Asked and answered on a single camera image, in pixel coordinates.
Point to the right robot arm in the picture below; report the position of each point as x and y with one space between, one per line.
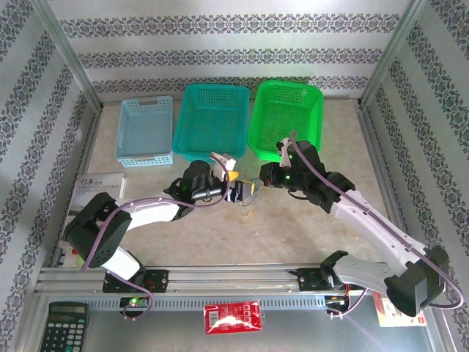
366 227

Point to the black calculator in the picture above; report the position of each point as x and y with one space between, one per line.
64 326

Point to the controller board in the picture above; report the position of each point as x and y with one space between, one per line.
133 302
335 300

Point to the left controller board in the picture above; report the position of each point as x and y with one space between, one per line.
133 302

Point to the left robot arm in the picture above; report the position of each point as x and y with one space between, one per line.
146 210

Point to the light blue plastic basket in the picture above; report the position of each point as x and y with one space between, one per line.
144 132

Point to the red shiny package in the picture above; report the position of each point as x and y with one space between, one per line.
232 317

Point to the red white card package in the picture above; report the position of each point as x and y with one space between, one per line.
383 311

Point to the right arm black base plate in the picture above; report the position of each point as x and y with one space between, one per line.
309 280

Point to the aluminium frame post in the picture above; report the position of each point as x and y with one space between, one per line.
67 55
391 55

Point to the green plastic basket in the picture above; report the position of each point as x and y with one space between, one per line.
282 113

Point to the right controller board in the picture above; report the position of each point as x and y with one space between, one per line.
335 300

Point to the teal plastic basket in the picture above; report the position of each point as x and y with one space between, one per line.
209 124

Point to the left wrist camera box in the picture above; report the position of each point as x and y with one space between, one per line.
224 163

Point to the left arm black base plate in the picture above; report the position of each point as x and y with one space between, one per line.
159 280

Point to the aluminium mounting rail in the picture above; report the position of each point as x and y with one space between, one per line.
227 278

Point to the white book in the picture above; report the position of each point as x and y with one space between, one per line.
97 187

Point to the aluminium side rail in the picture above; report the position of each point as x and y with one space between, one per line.
373 146
89 146

